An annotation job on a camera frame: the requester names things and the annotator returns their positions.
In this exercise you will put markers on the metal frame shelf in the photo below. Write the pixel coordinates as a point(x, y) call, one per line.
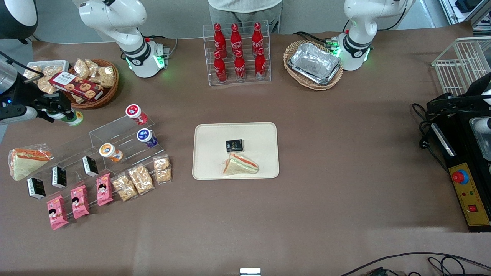
point(448, 11)

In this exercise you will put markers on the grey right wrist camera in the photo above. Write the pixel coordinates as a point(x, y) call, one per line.
point(21, 115)

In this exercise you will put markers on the small wrapped triangle sandwich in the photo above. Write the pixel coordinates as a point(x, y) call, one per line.
point(239, 165)

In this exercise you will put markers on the red cookie box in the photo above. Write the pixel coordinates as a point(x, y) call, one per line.
point(76, 86)

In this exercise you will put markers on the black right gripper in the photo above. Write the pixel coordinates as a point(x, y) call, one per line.
point(35, 101)

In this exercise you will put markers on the small black box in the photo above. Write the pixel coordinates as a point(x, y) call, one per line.
point(234, 145)
point(90, 166)
point(59, 177)
point(36, 188)

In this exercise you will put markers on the large wrapped triangle sandwich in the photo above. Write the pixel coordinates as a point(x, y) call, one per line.
point(27, 163)

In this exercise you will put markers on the clear acrylic stepped display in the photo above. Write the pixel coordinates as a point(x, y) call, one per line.
point(115, 132)

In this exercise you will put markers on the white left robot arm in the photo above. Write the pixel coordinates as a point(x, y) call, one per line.
point(360, 23)

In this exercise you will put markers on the black device on shelf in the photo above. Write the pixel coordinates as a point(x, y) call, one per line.
point(466, 4)

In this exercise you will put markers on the blue gum jar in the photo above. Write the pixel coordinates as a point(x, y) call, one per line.
point(146, 137)

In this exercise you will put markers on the small white object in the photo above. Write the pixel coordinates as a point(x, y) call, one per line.
point(250, 271)

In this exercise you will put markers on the light oval wicker basket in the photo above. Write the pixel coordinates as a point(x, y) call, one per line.
point(314, 87)

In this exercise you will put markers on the white rectangular bin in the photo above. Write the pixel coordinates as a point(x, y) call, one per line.
point(57, 63)

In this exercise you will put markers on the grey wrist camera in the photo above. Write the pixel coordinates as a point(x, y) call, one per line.
point(485, 124)
point(21, 115)

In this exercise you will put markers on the red emergency stop button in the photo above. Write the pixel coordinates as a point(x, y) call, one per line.
point(459, 176)

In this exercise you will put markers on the red gum jar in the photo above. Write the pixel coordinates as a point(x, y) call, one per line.
point(135, 113)

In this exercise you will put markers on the brown round wicker basket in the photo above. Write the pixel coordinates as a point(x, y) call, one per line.
point(99, 102)

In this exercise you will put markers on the pink snack packet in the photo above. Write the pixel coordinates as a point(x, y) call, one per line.
point(57, 213)
point(104, 189)
point(79, 202)

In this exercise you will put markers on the red cola bottle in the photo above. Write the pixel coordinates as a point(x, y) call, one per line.
point(219, 38)
point(239, 67)
point(260, 65)
point(257, 36)
point(235, 38)
point(219, 69)

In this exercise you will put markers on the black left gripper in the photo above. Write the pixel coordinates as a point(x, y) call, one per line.
point(449, 102)

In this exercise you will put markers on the black machine with yellow panel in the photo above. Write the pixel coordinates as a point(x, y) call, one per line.
point(460, 153)

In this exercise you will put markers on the beige plastic tray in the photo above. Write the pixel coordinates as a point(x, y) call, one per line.
point(261, 153)

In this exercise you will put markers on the person torso white sweater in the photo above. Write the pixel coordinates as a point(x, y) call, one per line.
point(245, 11)

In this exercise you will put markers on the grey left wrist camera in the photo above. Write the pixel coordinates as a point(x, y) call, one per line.
point(485, 124)

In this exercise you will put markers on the aluminium foil tray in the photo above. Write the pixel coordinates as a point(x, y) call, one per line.
point(314, 61)
point(307, 78)

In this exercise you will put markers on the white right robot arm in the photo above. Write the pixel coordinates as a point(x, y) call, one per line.
point(115, 19)

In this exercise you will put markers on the clear bag of crisp snacks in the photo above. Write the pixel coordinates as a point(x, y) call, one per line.
point(81, 68)
point(78, 99)
point(124, 187)
point(93, 66)
point(53, 70)
point(32, 71)
point(46, 85)
point(106, 77)
point(162, 170)
point(141, 179)

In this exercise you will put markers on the clear plastic container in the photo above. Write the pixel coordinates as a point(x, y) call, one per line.
point(482, 147)

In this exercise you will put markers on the orange gum jar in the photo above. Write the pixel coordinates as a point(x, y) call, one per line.
point(109, 151)

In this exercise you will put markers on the clear acrylic bottle rack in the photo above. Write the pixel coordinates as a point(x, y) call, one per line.
point(210, 82)

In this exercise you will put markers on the green gum jar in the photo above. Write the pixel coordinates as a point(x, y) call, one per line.
point(78, 118)

